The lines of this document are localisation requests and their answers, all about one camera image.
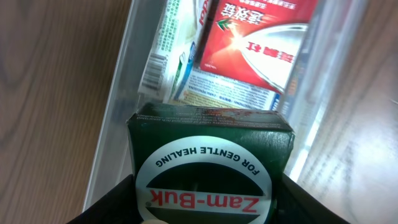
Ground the white Panadol box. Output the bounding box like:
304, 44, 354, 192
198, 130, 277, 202
138, 0, 212, 103

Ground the red Panadol box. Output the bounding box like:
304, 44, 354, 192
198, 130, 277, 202
200, 0, 318, 93

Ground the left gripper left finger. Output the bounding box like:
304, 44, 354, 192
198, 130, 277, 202
68, 174, 139, 224

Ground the green Zam-Buk box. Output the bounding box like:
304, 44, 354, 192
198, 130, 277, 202
126, 103, 295, 224

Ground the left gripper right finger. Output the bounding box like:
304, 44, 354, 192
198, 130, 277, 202
273, 174, 348, 224

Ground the clear plastic container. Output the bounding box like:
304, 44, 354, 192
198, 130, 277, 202
84, 0, 367, 208

